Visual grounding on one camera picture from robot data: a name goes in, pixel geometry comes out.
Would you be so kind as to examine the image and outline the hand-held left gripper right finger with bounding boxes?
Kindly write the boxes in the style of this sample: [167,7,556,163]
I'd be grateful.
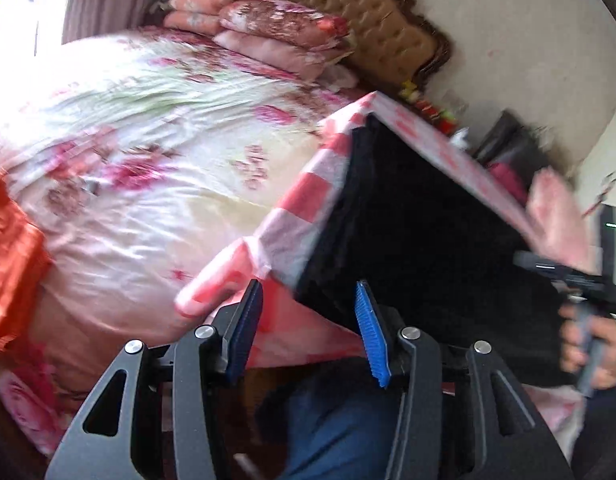
[354,280,574,480]

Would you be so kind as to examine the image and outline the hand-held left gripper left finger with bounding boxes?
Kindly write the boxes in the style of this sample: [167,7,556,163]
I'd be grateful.
[45,279,265,480]

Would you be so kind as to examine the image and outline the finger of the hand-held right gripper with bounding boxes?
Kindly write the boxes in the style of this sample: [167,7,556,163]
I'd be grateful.
[512,251,571,283]

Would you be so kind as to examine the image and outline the black pants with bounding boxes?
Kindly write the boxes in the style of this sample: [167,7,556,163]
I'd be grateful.
[294,114,568,389]

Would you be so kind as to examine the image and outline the person's right hand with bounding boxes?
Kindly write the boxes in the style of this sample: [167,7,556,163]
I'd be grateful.
[559,305,616,392]

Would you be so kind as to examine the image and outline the magenta cloth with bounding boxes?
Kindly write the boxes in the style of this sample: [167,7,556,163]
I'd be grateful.
[489,161,531,206]

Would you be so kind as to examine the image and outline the person's blue jeans leg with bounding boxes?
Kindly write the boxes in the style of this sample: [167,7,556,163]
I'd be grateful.
[255,357,406,480]

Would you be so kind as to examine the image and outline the dark bag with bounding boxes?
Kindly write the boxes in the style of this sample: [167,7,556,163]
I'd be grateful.
[474,109,556,178]

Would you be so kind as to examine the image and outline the pink checked cloth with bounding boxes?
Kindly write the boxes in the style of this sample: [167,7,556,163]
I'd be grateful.
[174,91,599,461]

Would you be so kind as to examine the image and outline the colourful small trinkets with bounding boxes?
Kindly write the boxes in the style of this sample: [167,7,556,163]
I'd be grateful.
[399,80,461,136]

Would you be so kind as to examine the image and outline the floral bedspread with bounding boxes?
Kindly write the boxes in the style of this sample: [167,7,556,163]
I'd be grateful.
[0,27,359,456]

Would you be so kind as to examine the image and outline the orange cloth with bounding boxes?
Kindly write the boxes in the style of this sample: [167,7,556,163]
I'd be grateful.
[0,167,54,353]

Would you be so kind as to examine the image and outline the stack of pink floral pillows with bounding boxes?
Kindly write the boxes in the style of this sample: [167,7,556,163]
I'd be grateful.
[213,0,356,83]

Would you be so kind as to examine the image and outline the tufted tan headboard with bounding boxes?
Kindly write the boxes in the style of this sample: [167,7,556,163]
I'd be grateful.
[203,0,453,93]

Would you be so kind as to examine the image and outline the folded pink floral quilt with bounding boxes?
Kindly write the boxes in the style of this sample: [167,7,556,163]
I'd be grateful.
[163,0,261,33]

